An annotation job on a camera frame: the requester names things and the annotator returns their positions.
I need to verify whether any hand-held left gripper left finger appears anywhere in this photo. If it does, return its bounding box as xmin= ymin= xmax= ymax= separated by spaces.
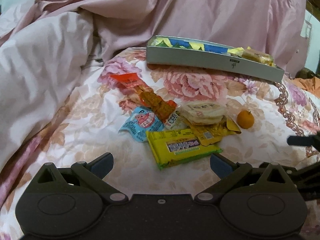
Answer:
xmin=31 ymin=152 xmax=129 ymax=204

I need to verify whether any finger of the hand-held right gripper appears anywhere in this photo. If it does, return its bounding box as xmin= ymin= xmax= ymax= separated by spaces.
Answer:
xmin=287 ymin=134 xmax=320 ymax=153
xmin=277 ymin=164 xmax=320 ymax=201

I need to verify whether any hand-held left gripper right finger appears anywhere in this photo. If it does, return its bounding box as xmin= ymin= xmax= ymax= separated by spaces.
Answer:
xmin=195 ymin=152 xmax=294 ymax=204

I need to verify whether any gold snack packet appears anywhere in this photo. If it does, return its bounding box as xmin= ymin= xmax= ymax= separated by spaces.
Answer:
xmin=185 ymin=115 xmax=242 ymax=147

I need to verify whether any yellow green snack packet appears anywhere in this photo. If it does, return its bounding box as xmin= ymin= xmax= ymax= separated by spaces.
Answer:
xmin=146 ymin=129 xmax=223 ymax=171

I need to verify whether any orange tangerine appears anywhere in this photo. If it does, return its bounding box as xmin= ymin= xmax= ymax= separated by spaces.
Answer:
xmin=237 ymin=109 xmax=255 ymax=128

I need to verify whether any light blue snack packet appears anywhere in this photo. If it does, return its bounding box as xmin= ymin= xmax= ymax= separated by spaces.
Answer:
xmin=118 ymin=106 xmax=164 ymax=142

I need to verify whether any clear rice cracker packet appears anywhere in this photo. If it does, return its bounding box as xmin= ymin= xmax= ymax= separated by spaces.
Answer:
xmin=179 ymin=101 xmax=228 ymax=125

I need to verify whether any red snack packet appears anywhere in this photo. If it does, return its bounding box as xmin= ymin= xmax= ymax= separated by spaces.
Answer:
xmin=110 ymin=72 xmax=177 ymax=123

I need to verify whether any clear sandwich bread packet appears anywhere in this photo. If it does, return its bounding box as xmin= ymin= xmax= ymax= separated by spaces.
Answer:
xmin=229 ymin=46 xmax=277 ymax=68

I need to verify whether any grey tray box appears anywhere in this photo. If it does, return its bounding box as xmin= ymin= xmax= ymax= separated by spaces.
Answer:
xmin=146 ymin=35 xmax=285 ymax=83

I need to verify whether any floral bed sheet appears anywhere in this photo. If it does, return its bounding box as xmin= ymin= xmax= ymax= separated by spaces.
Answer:
xmin=0 ymin=46 xmax=320 ymax=240

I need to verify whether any orange cloth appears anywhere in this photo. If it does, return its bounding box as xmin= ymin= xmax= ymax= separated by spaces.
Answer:
xmin=292 ymin=76 xmax=320 ymax=95

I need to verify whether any small white green packet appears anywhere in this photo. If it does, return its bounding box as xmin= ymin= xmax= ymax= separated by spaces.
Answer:
xmin=164 ymin=110 xmax=185 ymax=130

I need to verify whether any brown cloth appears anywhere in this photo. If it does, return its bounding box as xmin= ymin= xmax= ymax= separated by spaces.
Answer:
xmin=296 ymin=67 xmax=317 ymax=79

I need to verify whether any pale pink duvet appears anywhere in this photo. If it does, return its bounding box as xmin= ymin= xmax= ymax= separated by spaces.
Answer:
xmin=0 ymin=7 xmax=105 ymax=173

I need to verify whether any pink quilt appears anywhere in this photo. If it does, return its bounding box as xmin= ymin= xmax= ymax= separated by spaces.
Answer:
xmin=0 ymin=0 xmax=308 ymax=70

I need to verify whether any wooden window frame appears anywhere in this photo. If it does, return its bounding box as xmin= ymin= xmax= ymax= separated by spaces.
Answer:
xmin=306 ymin=0 xmax=320 ymax=22

